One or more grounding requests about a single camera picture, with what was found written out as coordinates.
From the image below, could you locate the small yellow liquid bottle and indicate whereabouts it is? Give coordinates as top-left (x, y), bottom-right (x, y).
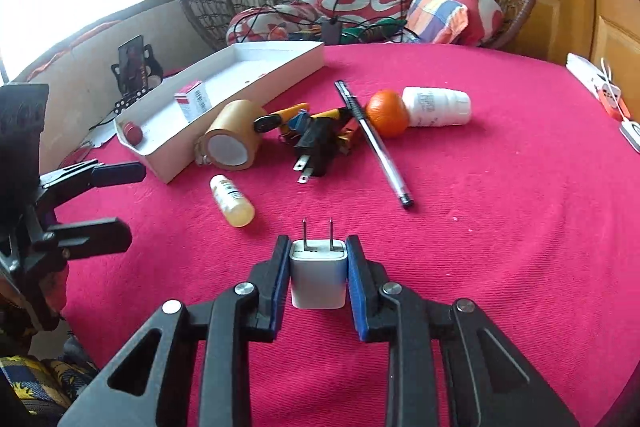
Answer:
top-left (210, 174), bottom-right (256, 228)

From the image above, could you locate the plaid pastel cushion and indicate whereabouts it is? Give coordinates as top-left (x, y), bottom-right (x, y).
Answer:
top-left (405, 0), bottom-right (468, 45)

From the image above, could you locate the white charger plug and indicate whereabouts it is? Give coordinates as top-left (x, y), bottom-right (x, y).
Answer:
top-left (289, 218), bottom-right (348, 310)

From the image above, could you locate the smartphone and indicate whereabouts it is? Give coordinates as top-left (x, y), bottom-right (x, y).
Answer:
top-left (117, 35), bottom-right (151, 95)

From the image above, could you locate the orange fruit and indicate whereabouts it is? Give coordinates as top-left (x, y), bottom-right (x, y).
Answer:
top-left (365, 89), bottom-right (411, 138)

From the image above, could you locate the white plastic bottle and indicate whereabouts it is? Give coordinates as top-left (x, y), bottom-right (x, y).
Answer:
top-left (401, 87), bottom-right (472, 128)

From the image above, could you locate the white cardboard tray box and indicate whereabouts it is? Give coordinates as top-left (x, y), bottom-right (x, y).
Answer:
top-left (114, 41), bottom-right (326, 184)

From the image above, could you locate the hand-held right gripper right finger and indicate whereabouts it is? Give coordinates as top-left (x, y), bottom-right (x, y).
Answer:
top-left (345, 234), bottom-right (581, 427)

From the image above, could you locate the brown tape roll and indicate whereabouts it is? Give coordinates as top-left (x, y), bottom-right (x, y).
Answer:
top-left (200, 99), bottom-right (266, 171)

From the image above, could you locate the white power bank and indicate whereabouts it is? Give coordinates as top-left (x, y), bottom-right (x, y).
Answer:
top-left (566, 53), bottom-right (627, 118)

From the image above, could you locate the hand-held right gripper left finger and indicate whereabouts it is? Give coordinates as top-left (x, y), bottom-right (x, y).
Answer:
top-left (57, 234), bottom-right (293, 427)

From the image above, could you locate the red white seat cushion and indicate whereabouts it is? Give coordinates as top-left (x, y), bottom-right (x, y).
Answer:
top-left (226, 2), bottom-right (326, 46)

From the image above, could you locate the small white round-button device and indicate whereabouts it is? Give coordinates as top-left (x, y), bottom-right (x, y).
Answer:
top-left (619, 121), bottom-right (640, 154)

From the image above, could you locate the black white phone stand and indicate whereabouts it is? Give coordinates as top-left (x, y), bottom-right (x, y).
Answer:
top-left (111, 42), bottom-right (165, 115)

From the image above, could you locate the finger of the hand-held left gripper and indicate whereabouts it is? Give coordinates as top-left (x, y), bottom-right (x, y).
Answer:
top-left (32, 217), bottom-right (134, 269)
top-left (40, 159), bottom-right (147, 208)

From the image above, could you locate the yellow blue plaid cloth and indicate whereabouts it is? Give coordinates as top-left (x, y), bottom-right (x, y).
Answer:
top-left (0, 347), bottom-right (101, 427)

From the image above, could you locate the cardboard panel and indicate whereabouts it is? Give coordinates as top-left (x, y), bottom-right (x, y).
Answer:
top-left (10, 0), bottom-right (203, 170)

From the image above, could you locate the small red white box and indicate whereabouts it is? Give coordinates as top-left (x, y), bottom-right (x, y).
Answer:
top-left (174, 80), bottom-right (212, 124)

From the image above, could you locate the clear black pen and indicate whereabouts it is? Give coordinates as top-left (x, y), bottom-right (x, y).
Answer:
top-left (334, 80), bottom-right (414, 208)

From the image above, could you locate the black plug adapter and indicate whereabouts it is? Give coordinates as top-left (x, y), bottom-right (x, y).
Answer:
top-left (292, 117), bottom-right (342, 184)

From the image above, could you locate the green cloth item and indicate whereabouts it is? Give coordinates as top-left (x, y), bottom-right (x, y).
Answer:
top-left (344, 19), bottom-right (407, 44)

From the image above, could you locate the red white round cushion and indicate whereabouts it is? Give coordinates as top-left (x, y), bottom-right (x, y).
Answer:
top-left (439, 0), bottom-right (504, 46)

